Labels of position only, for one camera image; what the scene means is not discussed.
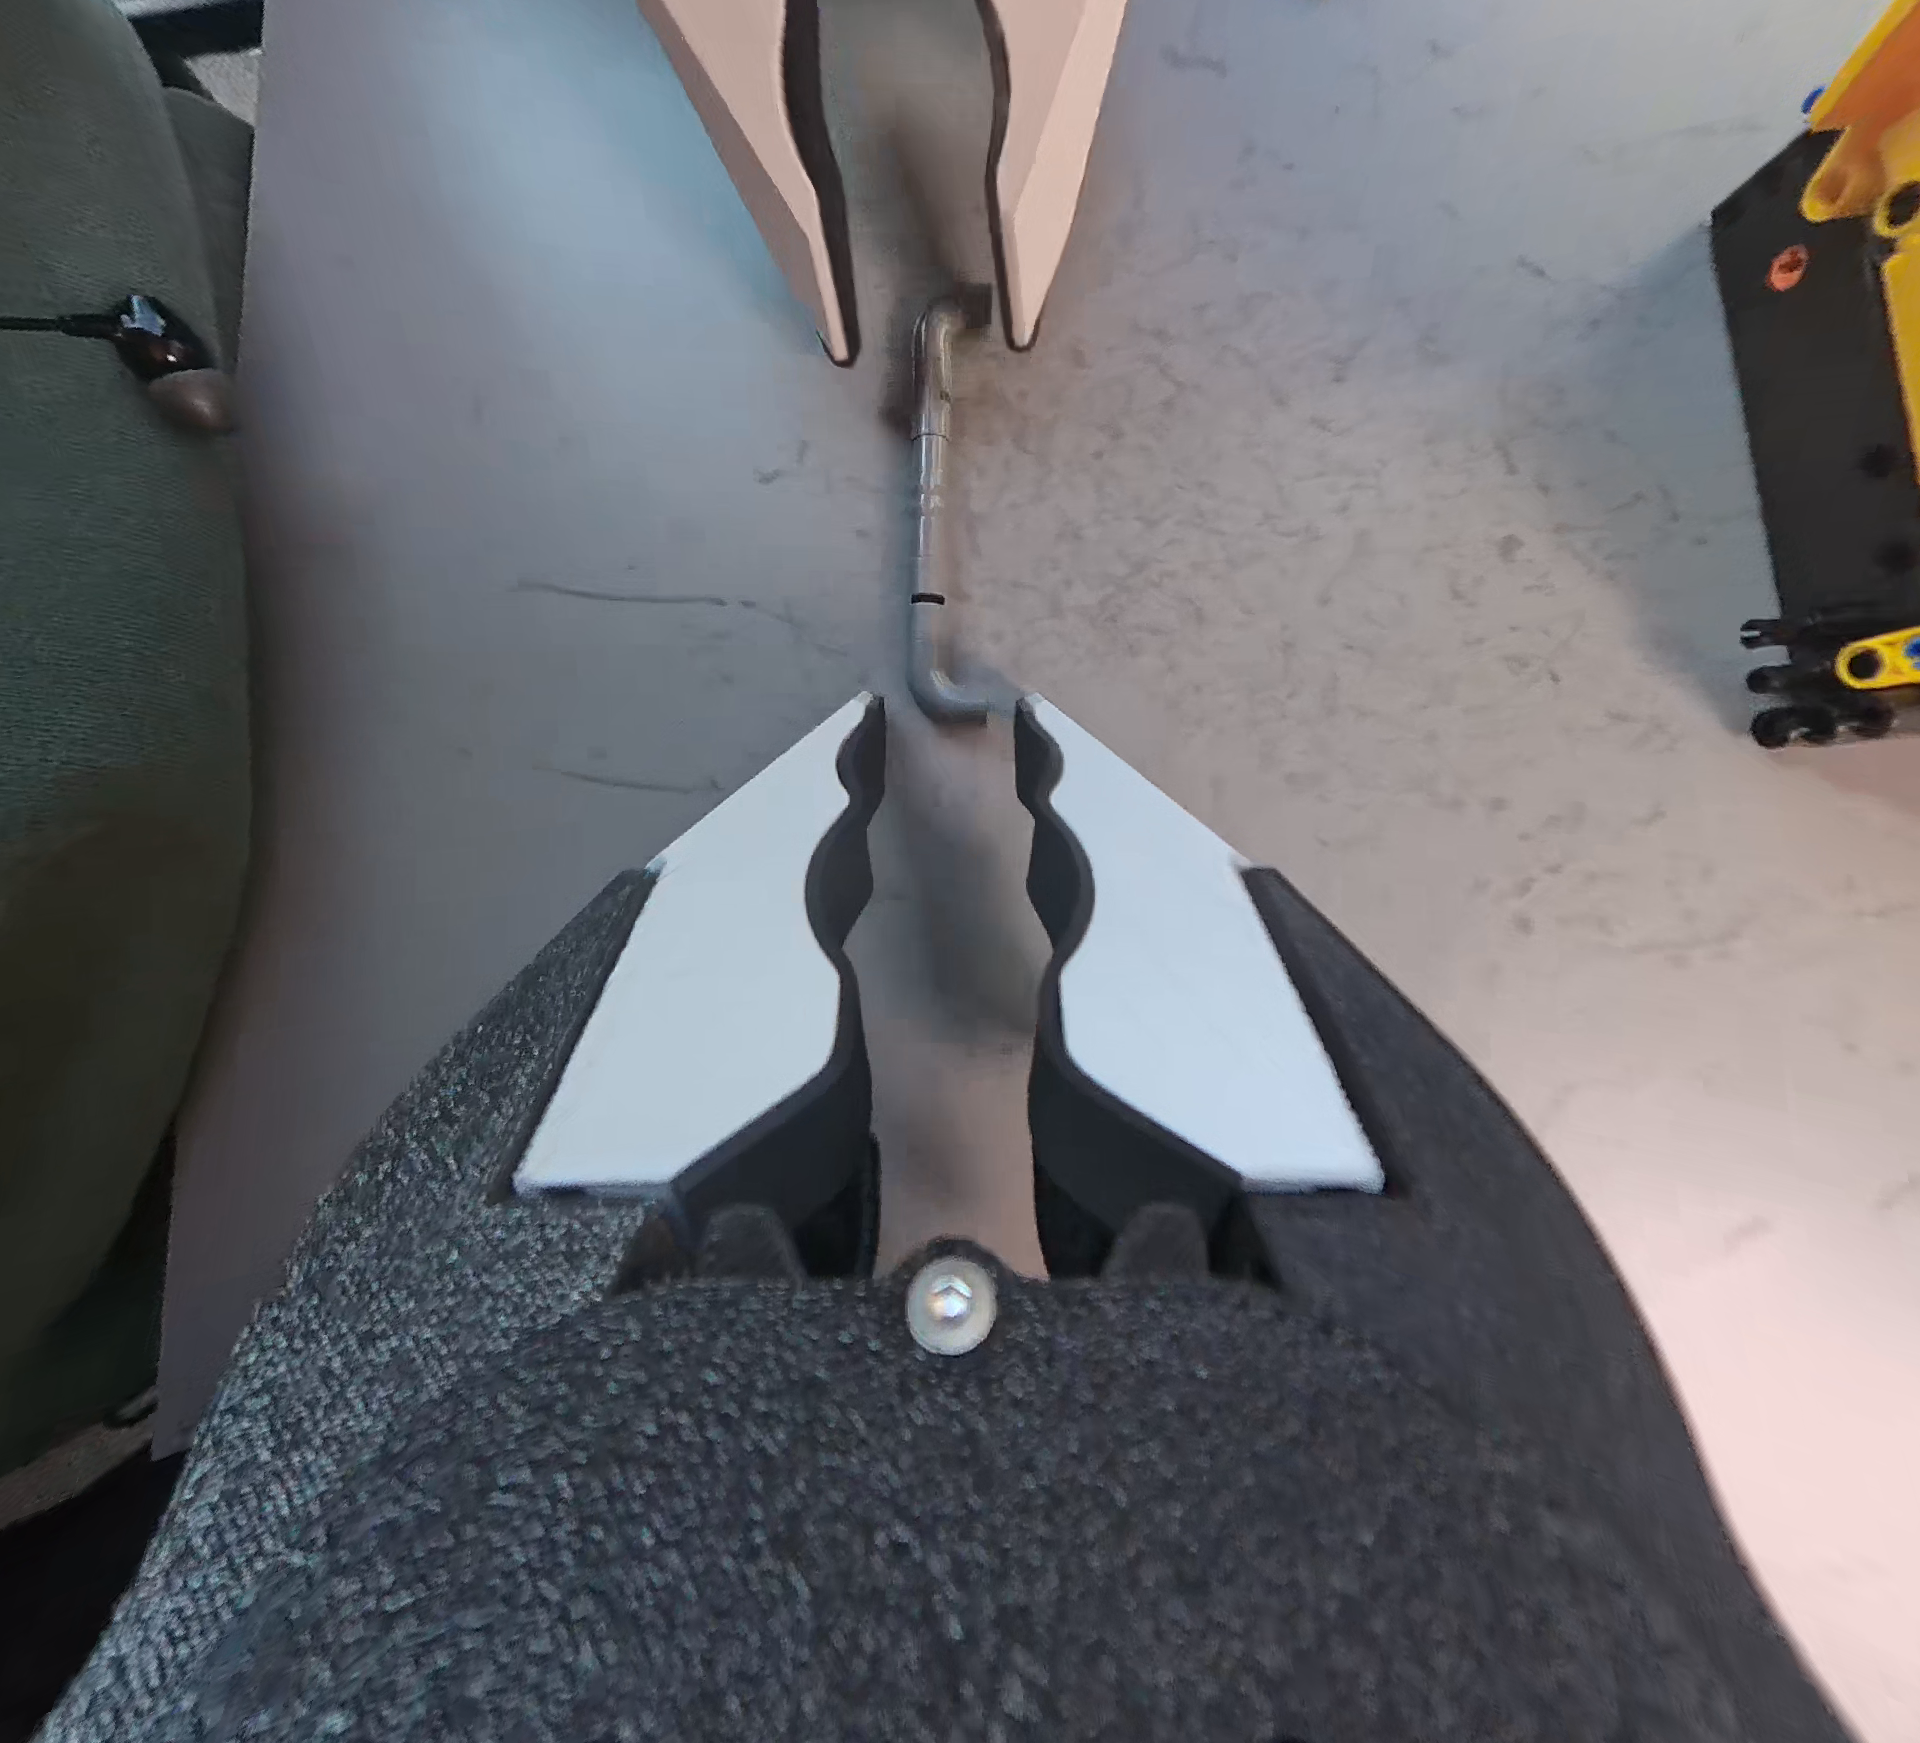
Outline yellow lego vehicle model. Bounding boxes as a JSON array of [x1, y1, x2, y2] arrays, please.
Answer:
[[1713, 0, 1920, 743]]

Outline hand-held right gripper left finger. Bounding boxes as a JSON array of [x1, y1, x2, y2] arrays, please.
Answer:
[[511, 692, 892, 1276]]

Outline black hoodie drawstring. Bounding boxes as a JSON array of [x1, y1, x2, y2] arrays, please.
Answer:
[[0, 294, 241, 431]]

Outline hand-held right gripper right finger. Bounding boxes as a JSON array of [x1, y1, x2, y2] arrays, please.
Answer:
[[1016, 695, 1391, 1276]]

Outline person's green hoodie torso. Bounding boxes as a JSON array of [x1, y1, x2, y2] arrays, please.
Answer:
[[0, 0, 259, 1473]]

